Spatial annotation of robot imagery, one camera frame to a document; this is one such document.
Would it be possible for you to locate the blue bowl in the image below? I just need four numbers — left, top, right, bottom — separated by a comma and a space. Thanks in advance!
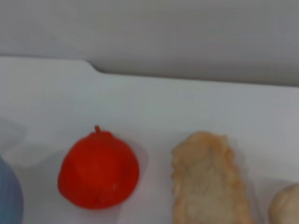
0, 155, 25, 224

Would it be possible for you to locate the red tomato toy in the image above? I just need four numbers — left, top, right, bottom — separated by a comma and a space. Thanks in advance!
57, 125, 141, 210

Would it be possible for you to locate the round beige bun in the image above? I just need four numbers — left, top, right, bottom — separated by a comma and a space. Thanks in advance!
268, 183, 299, 224

